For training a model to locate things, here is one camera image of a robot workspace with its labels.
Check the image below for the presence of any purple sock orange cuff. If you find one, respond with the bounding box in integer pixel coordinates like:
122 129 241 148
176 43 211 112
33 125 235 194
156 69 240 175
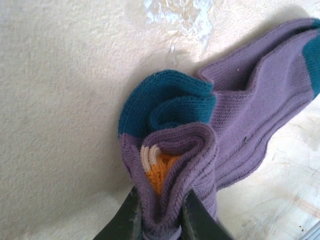
139 18 320 226
117 18 320 240

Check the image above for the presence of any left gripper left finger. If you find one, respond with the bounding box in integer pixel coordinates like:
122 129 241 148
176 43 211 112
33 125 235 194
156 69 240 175
93 186 144 240

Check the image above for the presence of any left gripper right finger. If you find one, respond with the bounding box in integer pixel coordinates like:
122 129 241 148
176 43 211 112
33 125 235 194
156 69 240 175
182 189 233 240

